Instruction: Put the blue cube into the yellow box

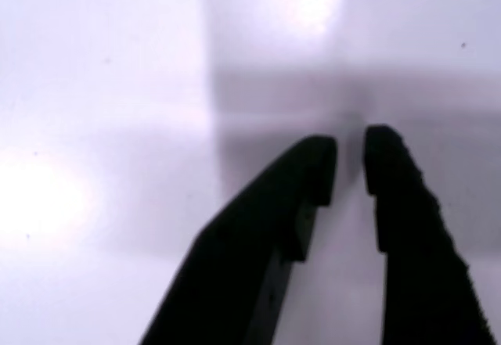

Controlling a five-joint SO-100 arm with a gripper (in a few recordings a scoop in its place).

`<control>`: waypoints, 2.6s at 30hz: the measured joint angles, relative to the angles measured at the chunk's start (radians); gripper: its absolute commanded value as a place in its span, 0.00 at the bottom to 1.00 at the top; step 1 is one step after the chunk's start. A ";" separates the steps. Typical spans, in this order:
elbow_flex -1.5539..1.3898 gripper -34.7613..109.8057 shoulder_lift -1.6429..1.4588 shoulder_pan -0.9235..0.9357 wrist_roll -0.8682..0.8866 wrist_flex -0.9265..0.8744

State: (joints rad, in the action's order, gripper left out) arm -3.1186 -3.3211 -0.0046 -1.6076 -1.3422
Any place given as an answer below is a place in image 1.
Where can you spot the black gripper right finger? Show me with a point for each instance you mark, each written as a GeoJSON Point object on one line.
{"type": "Point", "coordinates": [415, 263]}

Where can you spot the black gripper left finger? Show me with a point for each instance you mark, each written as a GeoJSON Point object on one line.
{"type": "Point", "coordinates": [235, 267]}

